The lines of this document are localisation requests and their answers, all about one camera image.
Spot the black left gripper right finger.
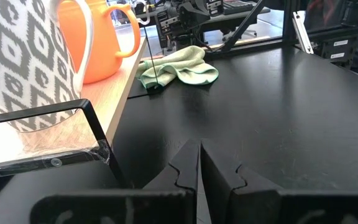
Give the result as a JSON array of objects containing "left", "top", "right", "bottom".
[{"left": 200, "top": 138, "right": 283, "bottom": 192}]

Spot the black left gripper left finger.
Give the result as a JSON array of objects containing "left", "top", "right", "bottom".
[{"left": 143, "top": 138, "right": 203, "bottom": 192}]

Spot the orange mug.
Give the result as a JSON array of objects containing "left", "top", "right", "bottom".
[{"left": 57, "top": 0, "right": 142, "bottom": 85}]

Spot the white grey patterned mug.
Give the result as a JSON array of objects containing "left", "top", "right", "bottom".
[{"left": 0, "top": 0, "right": 94, "bottom": 133}]

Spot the wooden shelf with black legs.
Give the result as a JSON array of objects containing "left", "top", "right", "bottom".
[{"left": 0, "top": 26, "right": 164, "bottom": 189}]

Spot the light green cloth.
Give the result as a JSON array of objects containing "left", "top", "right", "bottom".
[{"left": 135, "top": 45, "right": 219, "bottom": 90}]

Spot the black cabinet with white labels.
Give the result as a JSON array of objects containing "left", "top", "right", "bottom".
[{"left": 318, "top": 29, "right": 358, "bottom": 68}]

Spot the black aluminium table frame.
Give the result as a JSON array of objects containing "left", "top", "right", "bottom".
[{"left": 203, "top": 0, "right": 358, "bottom": 83}]

